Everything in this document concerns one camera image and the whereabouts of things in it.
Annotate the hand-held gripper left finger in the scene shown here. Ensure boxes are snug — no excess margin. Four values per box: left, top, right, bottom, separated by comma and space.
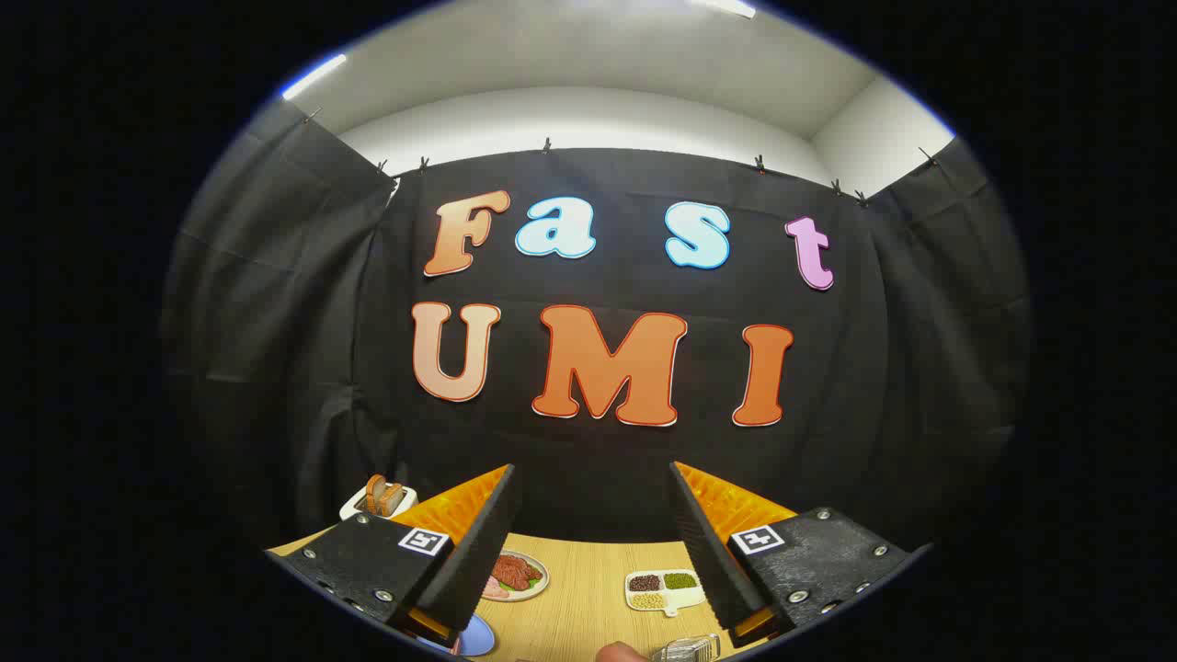
265, 462, 518, 650

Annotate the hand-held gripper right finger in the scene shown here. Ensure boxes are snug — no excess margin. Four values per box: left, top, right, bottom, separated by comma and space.
668, 461, 934, 650

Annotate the brown meat slab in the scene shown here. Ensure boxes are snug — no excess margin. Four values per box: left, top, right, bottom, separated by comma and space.
492, 554, 543, 591

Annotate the white divided bean dish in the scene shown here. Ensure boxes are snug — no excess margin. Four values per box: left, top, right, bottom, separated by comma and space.
624, 569, 707, 617

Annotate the white oval food plate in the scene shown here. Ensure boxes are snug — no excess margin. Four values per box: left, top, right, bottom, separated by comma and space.
480, 550, 550, 603

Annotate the blue round plate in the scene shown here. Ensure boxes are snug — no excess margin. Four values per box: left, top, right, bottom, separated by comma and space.
418, 614, 496, 657

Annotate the white toaster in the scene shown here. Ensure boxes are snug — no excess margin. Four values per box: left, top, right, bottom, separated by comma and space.
338, 474, 419, 522

